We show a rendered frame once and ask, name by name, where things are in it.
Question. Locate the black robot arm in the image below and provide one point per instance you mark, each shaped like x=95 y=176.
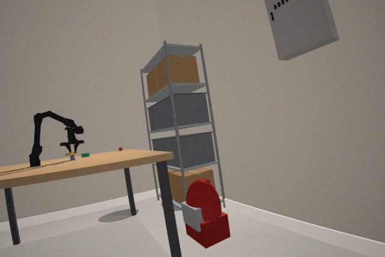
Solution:
x=37 y=149

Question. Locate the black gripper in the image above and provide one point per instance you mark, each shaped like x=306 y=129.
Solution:
x=71 y=138

